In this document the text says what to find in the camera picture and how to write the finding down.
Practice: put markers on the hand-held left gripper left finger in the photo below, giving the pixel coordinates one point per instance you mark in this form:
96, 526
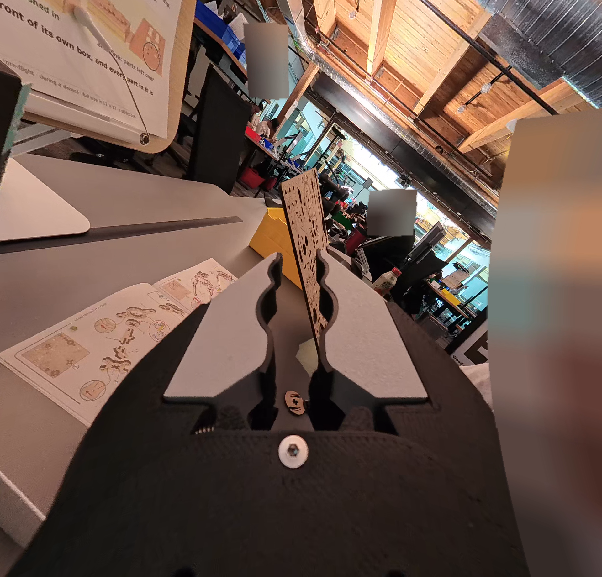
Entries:
221, 351

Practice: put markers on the yellow plastic bin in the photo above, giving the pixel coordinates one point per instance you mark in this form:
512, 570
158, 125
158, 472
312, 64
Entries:
270, 238

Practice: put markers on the open instruction booklet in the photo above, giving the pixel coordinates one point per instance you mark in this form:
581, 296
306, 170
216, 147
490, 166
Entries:
70, 351

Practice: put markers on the black upright panel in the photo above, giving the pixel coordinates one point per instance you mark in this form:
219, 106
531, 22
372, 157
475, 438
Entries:
218, 130

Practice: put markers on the laser-cut wooden parts sheet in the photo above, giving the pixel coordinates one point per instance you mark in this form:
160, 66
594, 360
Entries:
305, 224

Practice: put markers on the large silver air duct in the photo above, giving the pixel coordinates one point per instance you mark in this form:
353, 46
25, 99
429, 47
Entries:
541, 27

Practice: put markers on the drink bottle with red cap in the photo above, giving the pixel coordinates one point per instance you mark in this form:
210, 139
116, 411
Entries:
386, 281

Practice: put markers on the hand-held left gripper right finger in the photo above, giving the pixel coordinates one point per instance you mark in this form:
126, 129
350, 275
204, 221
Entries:
371, 351

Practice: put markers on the blue storage bins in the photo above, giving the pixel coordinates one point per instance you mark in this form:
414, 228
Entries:
225, 31

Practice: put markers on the black computer monitor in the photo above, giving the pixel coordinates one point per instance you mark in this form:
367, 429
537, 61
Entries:
425, 245

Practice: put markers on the red storage bin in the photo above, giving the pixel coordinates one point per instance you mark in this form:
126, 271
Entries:
251, 178

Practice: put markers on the small oval wooden part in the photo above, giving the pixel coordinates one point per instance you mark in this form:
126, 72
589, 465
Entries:
294, 402

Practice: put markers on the black white marker card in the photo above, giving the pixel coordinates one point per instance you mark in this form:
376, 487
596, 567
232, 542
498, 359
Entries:
472, 349

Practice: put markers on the white board stand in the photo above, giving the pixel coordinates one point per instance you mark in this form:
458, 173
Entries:
37, 205

